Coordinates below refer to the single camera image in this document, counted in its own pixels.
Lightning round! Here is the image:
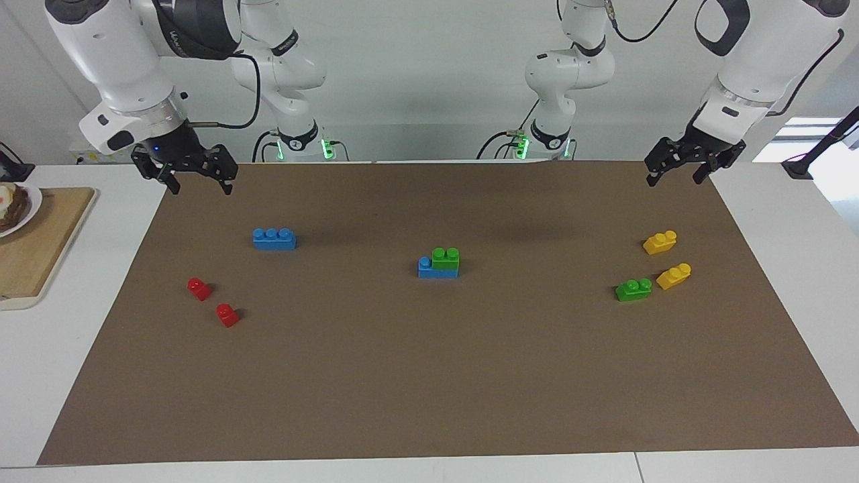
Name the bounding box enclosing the blue three-stud block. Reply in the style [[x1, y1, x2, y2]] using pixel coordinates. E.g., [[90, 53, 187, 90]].
[[253, 227, 297, 251], [418, 256, 460, 279]]

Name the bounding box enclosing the black clamp stand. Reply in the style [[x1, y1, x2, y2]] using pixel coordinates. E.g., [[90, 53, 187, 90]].
[[782, 106, 859, 180]]

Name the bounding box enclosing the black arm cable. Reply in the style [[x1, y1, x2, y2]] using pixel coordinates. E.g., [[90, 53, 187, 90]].
[[604, 0, 846, 118], [180, 52, 262, 130]]

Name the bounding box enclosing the white plate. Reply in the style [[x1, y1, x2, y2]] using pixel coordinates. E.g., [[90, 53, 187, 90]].
[[0, 182, 43, 238]]

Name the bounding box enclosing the green block with printed studs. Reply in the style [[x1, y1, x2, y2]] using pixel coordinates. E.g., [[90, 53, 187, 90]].
[[615, 278, 653, 302]]

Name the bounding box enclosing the black base cable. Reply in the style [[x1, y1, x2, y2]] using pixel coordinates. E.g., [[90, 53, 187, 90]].
[[252, 129, 283, 162], [476, 99, 541, 160]]

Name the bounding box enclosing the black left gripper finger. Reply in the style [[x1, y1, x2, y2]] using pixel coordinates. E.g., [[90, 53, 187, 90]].
[[693, 141, 748, 186], [644, 136, 695, 187]]

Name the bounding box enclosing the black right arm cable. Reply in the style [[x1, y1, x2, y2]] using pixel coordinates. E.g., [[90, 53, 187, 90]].
[[180, 52, 262, 130]]

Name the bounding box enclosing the yellow two-stud block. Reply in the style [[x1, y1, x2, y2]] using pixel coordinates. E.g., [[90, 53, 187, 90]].
[[656, 262, 693, 290], [643, 230, 678, 256]]

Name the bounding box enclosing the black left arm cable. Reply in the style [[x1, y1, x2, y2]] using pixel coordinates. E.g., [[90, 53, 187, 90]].
[[604, 0, 846, 118]]

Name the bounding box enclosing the wooden cutting board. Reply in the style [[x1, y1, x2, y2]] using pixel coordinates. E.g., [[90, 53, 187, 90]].
[[0, 187, 97, 311]]

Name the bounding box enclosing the brown table mat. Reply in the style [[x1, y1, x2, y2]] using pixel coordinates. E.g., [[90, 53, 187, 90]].
[[37, 160, 859, 466]]

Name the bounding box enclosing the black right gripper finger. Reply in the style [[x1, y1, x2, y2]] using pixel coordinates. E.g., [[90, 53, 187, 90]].
[[200, 144, 240, 197], [132, 144, 182, 196]]

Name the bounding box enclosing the black device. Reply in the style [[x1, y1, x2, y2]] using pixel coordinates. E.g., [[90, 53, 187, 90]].
[[0, 142, 36, 182]]

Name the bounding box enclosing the toast with egg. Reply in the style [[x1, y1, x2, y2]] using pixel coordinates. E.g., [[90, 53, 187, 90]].
[[0, 183, 31, 231]]

